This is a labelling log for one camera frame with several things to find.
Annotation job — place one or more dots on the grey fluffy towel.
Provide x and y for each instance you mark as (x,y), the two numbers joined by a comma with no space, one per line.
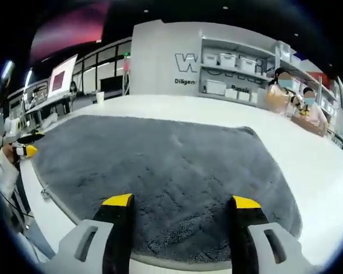
(160,171)

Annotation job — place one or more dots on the person's left hand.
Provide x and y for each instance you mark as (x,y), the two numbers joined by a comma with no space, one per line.
(8,153)

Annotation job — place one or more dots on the grey desk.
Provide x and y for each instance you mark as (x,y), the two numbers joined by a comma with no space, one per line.
(48,101)

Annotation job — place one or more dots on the ceiling light strip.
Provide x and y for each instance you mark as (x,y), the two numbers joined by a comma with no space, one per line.
(8,68)
(28,79)

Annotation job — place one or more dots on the white paper cup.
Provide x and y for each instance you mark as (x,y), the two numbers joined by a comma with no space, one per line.
(100,97)

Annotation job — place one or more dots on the white projection screen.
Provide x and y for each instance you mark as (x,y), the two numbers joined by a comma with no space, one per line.
(71,64)

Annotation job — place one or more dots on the black monitor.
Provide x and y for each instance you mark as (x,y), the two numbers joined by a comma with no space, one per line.
(111,84)

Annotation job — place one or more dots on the pink cloth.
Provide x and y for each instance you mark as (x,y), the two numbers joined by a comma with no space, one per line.
(126,63)

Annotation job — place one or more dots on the wooden tray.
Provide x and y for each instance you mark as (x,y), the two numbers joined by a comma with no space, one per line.
(308,125)

